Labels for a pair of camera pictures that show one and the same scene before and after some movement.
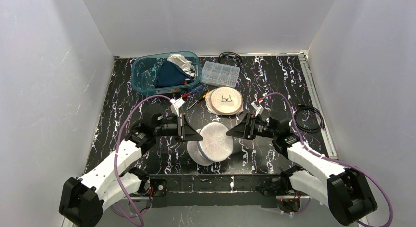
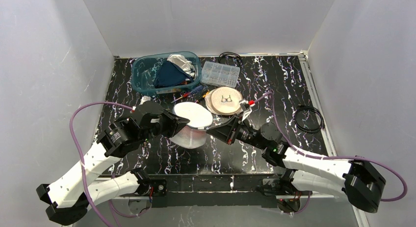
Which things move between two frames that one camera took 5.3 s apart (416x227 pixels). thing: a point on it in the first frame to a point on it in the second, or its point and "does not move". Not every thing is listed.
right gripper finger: [245, 128] to [225, 131]
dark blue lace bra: [169, 74] does not move
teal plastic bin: [165, 72] does not move
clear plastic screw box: [221, 74] does not move
